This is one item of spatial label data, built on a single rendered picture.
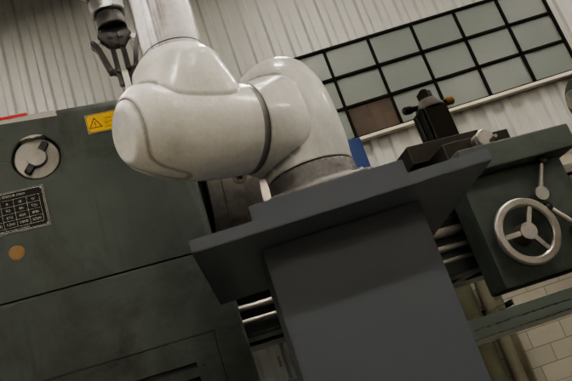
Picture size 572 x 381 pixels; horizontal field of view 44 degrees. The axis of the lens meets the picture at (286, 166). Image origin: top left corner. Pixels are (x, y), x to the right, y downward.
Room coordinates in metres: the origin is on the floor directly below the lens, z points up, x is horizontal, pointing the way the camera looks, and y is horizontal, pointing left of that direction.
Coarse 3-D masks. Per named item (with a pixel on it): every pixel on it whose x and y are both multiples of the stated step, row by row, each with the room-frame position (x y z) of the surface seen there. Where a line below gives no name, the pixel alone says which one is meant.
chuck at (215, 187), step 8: (208, 184) 1.56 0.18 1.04; (216, 184) 1.57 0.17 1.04; (208, 192) 1.57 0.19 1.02; (216, 192) 1.57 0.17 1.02; (208, 200) 1.60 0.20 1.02; (216, 200) 1.58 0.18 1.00; (224, 200) 1.59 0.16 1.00; (216, 208) 1.59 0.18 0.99; (224, 208) 1.60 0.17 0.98; (216, 216) 1.60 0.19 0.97; (224, 216) 1.61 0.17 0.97; (216, 224) 1.61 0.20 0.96; (224, 224) 1.62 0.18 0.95
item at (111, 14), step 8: (96, 16) 1.54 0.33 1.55; (104, 16) 1.53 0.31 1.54; (112, 16) 1.53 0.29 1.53; (120, 16) 1.54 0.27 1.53; (96, 24) 1.54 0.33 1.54; (104, 24) 1.53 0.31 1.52; (112, 24) 1.54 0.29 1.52; (120, 24) 1.55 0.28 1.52; (104, 32) 1.55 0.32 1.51; (112, 32) 1.55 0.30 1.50; (128, 32) 1.56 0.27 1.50; (104, 40) 1.55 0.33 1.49; (128, 40) 1.58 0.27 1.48; (120, 48) 1.57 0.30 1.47
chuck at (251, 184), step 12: (228, 180) 1.58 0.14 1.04; (252, 180) 1.59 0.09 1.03; (228, 192) 1.58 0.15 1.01; (240, 192) 1.59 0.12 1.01; (252, 192) 1.60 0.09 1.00; (228, 204) 1.60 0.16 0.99; (240, 204) 1.61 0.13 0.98; (252, 204) 1.62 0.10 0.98; (228, 216) 1.61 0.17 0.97; (240, 216) 1.63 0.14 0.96
